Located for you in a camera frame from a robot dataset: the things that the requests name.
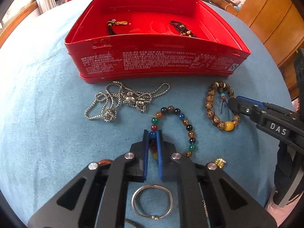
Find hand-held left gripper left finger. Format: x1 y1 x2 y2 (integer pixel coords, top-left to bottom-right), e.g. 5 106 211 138
27 129 149 228

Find multicoloured bead bracelet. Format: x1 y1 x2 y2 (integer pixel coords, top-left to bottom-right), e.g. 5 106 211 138
148 105 197 162

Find silver bangle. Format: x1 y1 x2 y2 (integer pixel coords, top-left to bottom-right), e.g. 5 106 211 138
131 185 174 221

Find wooden wardrobe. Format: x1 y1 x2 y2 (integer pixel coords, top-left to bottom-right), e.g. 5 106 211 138
236 0 304 100

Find red tin box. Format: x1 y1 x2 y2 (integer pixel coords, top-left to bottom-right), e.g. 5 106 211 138
64 0 252 84

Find silver chain necklace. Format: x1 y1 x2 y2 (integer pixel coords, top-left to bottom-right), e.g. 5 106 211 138
84 81 171 123

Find brown wooden bead bracelet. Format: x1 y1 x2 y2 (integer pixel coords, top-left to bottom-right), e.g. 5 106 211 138
205 81 241 131

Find wooden framed window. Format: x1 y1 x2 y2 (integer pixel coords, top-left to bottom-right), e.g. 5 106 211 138
0 0 38 42

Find cluttered wooden desk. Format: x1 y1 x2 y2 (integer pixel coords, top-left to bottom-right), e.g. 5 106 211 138
210 0 241 17

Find black bracelet with gold charm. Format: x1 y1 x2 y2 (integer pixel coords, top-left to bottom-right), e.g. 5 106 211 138
106 19 131 36

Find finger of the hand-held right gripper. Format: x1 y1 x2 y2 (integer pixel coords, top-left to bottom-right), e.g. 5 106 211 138
236 96 264 108
227 98 254 119

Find dark red bead bracelet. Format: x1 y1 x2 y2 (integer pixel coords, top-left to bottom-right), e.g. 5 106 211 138
169 20 197 38

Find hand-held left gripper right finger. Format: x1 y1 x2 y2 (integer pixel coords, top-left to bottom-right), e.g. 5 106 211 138
156 129 277 228

